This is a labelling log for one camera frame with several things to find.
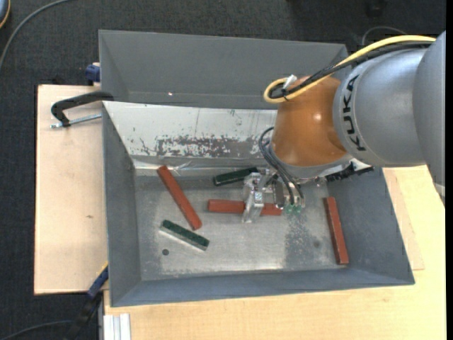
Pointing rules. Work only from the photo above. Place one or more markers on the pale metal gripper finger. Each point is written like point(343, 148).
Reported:
point(259, 204)
point(247, 207)

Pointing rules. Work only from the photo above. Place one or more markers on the red-brown flat block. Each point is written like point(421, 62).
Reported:
point(224, 206)
point(336, 230)
point(178, 197)

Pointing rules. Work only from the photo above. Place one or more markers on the grey metal bin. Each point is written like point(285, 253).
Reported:
point(226, 257)

